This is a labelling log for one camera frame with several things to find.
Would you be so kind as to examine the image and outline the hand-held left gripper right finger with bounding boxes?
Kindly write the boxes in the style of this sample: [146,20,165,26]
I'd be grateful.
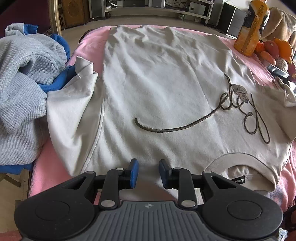
[159,159,236,209]

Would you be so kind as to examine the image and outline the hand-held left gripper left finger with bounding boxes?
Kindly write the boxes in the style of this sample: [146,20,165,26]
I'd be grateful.
[61,158,140,210]

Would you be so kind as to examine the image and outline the white sweatshirt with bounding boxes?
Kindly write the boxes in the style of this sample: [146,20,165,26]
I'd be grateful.
[46,25,296,193]

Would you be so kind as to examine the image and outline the blue garment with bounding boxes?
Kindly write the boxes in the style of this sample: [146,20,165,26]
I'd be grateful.
[0,24,71,175]

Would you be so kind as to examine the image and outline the pink printed blanket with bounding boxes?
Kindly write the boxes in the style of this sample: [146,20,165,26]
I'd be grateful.
[28,24,296,209]

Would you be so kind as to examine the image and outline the light blue knit sweater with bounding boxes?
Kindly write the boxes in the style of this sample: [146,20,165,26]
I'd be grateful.
[0,23,68,166]

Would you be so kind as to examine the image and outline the beige folded garment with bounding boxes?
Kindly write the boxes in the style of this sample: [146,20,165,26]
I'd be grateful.
[275,76,296,107]

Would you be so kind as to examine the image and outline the dark tray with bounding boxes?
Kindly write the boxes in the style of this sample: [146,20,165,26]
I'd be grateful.
[266,65,290,78]

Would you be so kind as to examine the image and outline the peach coloured fruit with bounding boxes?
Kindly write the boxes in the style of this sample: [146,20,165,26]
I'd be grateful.
[259,51,277,67]

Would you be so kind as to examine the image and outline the foam netted fruit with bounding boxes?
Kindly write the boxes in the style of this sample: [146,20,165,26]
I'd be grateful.
[276,58,288,73]

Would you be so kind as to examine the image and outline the grey television stand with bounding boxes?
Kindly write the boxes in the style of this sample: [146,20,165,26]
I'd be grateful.
[88,0,216,25]

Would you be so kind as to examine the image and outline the grey subwoofer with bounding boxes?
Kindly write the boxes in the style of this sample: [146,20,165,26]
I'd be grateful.
[188,6,207,14]

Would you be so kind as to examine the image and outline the black drawer cabinet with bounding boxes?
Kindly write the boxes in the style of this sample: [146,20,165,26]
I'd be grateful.
[217,2,247,38]

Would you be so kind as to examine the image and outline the tall silver floor speaker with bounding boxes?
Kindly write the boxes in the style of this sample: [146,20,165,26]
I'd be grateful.
[207,0,223,25]

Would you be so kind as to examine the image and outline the black media receiver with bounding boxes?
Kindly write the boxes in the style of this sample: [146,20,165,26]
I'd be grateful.
[122,0,146,7]

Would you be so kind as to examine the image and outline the wooden speaker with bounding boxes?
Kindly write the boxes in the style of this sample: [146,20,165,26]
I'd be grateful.
[61,0,89,29]

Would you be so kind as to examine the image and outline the large maroon banquet chair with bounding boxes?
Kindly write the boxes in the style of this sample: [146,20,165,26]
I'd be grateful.
[0,0,63,39]

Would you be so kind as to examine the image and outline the beige cloth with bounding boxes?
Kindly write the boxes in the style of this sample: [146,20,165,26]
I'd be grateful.
[261,7,296,47]

